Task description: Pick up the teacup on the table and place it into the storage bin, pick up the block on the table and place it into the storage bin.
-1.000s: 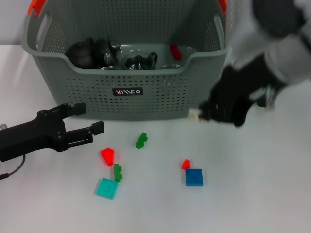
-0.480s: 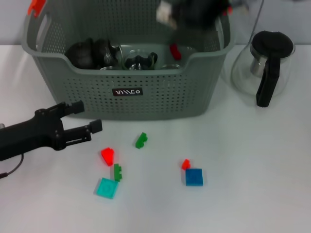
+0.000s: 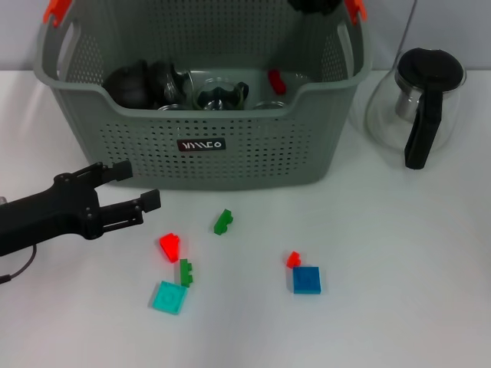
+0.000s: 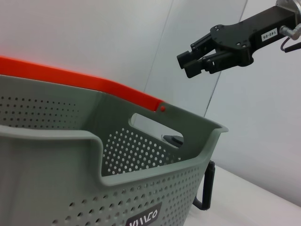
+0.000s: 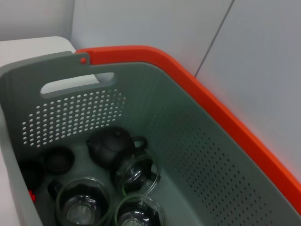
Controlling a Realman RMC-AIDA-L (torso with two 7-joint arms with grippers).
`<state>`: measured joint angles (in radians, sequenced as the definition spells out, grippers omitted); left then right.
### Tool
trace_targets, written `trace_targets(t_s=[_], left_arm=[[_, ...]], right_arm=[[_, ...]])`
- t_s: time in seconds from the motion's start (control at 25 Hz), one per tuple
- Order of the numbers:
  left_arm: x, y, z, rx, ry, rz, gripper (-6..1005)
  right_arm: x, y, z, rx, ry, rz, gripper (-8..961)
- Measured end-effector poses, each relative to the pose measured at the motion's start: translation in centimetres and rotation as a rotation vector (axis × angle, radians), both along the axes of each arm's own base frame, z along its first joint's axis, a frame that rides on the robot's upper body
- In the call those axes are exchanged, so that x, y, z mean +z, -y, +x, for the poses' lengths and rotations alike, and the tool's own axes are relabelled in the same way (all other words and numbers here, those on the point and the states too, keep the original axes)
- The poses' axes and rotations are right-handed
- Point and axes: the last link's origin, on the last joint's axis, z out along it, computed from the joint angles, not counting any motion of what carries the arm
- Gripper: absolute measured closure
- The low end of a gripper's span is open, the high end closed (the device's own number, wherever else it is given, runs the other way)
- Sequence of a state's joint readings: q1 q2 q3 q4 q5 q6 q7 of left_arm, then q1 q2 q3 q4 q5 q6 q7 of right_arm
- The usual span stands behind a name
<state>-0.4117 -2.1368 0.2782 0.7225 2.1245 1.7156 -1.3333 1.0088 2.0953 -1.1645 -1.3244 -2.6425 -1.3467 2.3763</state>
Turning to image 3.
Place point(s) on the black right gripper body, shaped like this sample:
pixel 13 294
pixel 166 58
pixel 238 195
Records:
pixel 314 5

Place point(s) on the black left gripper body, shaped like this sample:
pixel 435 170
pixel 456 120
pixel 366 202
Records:
pixel 53 216

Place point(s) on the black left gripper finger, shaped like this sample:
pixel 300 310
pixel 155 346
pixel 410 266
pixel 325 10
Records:
pixel 150 201
pixel 122 170

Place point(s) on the red sloped toy brick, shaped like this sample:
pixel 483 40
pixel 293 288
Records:
pixel 170 247

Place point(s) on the green toy brick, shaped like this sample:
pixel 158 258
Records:
pixel 223 221
pixel 187 273

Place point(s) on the glass teacup black holder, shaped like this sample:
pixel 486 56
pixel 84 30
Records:
pixel 165 82
pixel 170 107
pixel 220 96
pixel 270 104

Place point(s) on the dark red long brick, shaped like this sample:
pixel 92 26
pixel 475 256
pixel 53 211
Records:
pixel 277 82

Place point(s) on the teal square toy plate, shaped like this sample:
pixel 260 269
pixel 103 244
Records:
pixel 169 298

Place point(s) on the small orange-red toy brick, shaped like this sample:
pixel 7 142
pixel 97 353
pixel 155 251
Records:
pixel 293 260

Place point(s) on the blue square toy plate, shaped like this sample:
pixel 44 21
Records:
pixel 307 280

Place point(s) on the grey perforated storage basket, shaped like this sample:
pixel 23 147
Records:
pixel 249 153

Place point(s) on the dark clay teapot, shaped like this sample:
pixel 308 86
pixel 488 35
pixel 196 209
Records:
pixel 126 86

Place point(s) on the glass teapot black lid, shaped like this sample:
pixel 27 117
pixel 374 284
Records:
pixel 429 69

